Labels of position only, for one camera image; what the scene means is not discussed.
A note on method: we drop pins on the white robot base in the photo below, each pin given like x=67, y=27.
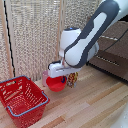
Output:
x=122, y=122

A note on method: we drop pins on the red shopping basket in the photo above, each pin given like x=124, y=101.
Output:
x=21, y=100

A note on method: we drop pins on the orange-red bowl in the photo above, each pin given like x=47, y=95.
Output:
x=55, y=85

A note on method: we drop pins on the brown drawer cabinet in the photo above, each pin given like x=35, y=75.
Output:
x=111, y=63

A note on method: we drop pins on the pink mug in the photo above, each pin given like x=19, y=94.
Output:
x=44, y=80

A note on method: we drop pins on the patterned snack box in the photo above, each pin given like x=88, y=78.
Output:
x=72, y=80

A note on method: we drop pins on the beige woven folding screen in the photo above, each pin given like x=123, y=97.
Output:
x=33, y=36

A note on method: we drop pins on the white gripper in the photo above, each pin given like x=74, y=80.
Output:
x=60, y=70

